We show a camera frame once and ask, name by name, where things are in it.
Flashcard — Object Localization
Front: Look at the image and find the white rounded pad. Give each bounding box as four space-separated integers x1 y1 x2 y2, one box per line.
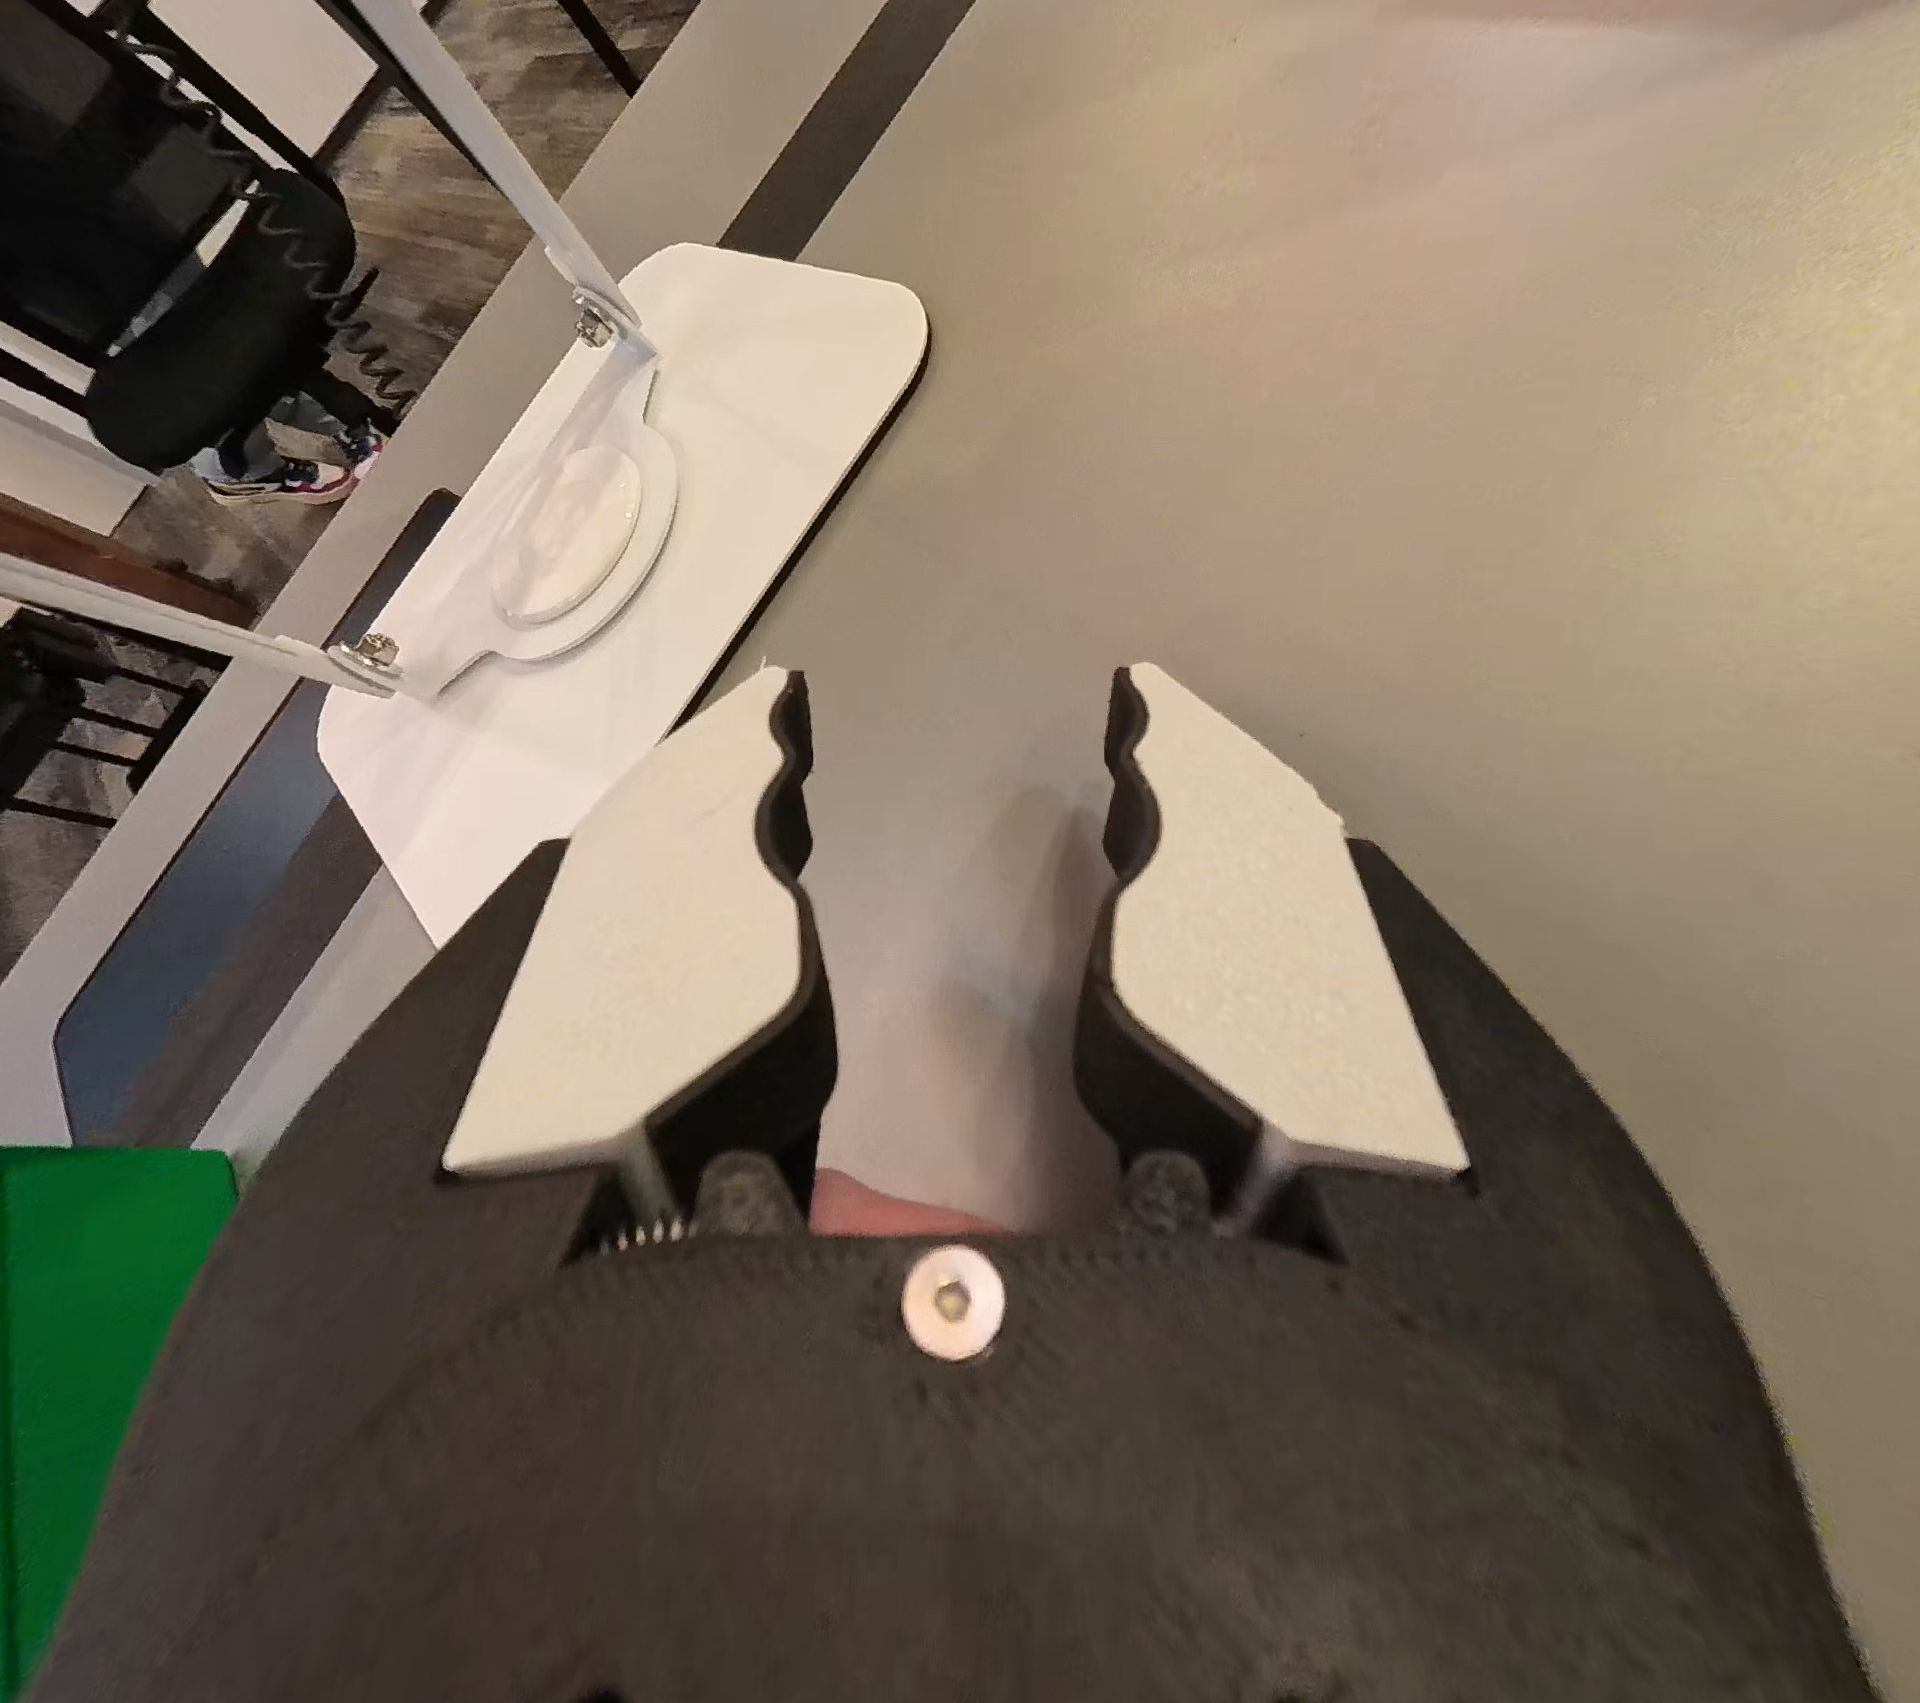
318 241 935 947

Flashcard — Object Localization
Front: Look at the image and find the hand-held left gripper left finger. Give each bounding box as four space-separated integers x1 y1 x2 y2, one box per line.
439 668 838 1210

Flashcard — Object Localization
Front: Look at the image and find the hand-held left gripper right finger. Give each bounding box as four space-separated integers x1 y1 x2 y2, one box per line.
1072 667 1471 1233

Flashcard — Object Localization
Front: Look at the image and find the green plastic bin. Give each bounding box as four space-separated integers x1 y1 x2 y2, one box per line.
0 1144 245 1703

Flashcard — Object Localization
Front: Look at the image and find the black coiled cable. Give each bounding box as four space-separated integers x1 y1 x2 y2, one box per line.
31 0 418 416

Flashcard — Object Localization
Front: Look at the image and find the black padded office chair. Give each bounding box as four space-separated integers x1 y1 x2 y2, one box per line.
82 166 363 477

